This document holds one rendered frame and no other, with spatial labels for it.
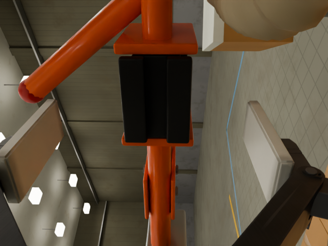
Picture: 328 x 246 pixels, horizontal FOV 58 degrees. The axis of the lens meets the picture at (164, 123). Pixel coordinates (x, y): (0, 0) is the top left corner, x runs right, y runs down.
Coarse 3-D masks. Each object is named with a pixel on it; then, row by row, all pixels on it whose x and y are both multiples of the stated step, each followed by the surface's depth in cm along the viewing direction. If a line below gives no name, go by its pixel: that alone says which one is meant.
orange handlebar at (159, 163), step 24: (144, 0) 20; (168, 0) 20; (144, 24) 21; (168, 24) 21; (144, 168) 30; (168, 168) 27; (144, 192) 28; (168, 192) 28; (168, 216) 30; (168, 240) 32
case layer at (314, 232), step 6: (312, 222) 141; (318, 222) 135; (324, 222) 130; (312, 228) 141; (318, 228) 135; (324, 228) 130; (306, 234) 147; (312, 234) 141; (318, 234) 135; (324, 234) 130; (306, 240) 147; (312, 240) 141; (318, 240) 135; (324, 240) 130
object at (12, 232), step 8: (0, 192) 12; (0, 200) 12; (0, 208) 12; (8, 208) 12; (0, 216) 11; (8, 216) 11; (0, 224) 11; (8, 224) 11; (16, 224) 11; (0, 232) 11; (8, 232) 11; (16, 232) 11; (0, 240) 10; (8, 240) 10; (16, 240) 10
